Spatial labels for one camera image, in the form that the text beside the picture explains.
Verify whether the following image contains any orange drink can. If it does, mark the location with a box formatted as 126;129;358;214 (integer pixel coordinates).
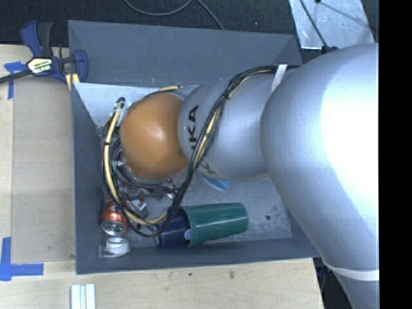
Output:
100;199;130;237

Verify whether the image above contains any dark blue cup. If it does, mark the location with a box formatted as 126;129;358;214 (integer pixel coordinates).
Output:
154;216;191;249

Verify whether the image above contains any dark green plastic cup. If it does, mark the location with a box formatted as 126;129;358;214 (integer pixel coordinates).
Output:
179;201;250;249

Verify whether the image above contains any blue sponge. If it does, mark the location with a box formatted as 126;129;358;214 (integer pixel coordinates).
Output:
201;174;231;192

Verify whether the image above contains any pale wood board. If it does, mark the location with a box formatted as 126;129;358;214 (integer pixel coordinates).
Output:
10;77;78;265

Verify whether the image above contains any grey metal bin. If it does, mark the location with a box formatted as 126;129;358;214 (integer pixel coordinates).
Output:
67;19;323;275

